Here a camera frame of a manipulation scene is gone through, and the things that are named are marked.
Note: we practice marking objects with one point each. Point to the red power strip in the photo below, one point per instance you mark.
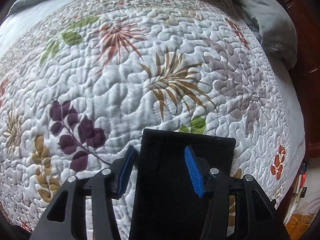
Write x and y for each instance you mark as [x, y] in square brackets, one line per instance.
[302, 178]

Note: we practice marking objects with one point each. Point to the floral quilted bedspread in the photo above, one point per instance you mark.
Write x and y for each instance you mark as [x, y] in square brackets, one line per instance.
[81, 82]

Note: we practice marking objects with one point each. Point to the grey pillow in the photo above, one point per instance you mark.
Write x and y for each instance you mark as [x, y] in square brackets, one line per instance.
[273, 27]

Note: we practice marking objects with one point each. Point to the black pants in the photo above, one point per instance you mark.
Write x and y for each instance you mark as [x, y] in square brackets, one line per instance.
[166, 206]

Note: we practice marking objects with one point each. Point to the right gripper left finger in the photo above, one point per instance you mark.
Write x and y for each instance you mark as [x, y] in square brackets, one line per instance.
[64, 217]

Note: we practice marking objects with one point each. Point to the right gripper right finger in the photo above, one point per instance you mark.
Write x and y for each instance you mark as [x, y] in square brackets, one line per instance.
[238, 208]

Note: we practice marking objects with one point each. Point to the red wooden headboard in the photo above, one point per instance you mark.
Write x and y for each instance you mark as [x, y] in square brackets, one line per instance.
[305, 75]

